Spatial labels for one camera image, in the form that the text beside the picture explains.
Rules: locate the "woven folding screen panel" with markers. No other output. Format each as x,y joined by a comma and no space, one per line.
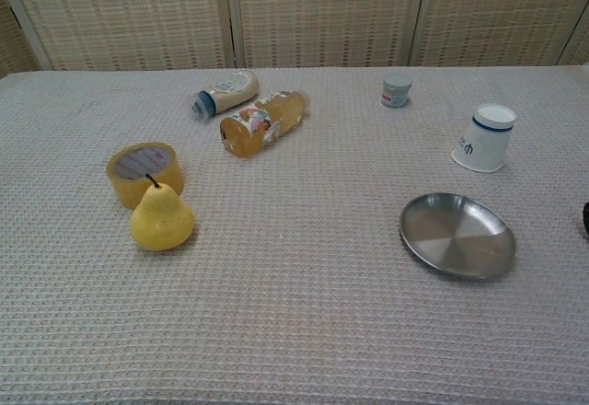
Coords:
124,14
16,41
326,14
497,14
579,46

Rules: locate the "cream bottle with blue cap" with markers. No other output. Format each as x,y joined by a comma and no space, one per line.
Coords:
230,92

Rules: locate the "yellow packing tape roll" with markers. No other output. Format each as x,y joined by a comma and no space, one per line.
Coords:
138,165

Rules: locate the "yellow pear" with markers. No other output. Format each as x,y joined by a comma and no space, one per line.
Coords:
161,221

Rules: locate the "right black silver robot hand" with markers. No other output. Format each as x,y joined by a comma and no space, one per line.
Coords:
586,221

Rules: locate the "grey waffle tablecloth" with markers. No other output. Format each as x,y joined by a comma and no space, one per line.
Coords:
294,308

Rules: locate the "orange juice bottle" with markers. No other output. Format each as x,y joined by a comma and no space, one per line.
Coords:
257,124

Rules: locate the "round metal plate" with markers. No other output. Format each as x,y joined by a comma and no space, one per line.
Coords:
455,237

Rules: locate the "white paper cup blue print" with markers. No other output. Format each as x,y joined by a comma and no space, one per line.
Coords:
483,142

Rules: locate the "small white jar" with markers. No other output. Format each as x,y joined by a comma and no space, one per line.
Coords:
396,94

